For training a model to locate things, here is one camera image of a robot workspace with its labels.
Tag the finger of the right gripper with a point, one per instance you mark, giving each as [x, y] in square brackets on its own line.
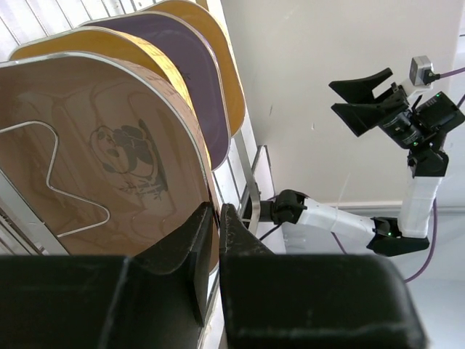
[361, 118]
[360, 91]

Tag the pink panda plate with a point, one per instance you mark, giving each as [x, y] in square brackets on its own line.
[107, 154]

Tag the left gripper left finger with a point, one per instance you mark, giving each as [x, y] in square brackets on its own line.
[186, 251]

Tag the yellow plate in rack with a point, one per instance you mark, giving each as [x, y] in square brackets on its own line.
[197, 14]

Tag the yellow panda plate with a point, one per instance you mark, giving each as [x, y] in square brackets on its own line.
[110, 43]

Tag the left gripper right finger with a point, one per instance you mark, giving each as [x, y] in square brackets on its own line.
[235, 238]

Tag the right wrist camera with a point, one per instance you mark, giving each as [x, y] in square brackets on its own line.
[421, 76]

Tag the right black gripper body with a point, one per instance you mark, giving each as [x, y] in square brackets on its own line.
[399, 121]

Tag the purple panda plate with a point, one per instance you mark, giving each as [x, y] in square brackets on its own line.
[198, 65]

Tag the metal wire dish rack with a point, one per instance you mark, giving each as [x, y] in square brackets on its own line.
[110, 301]

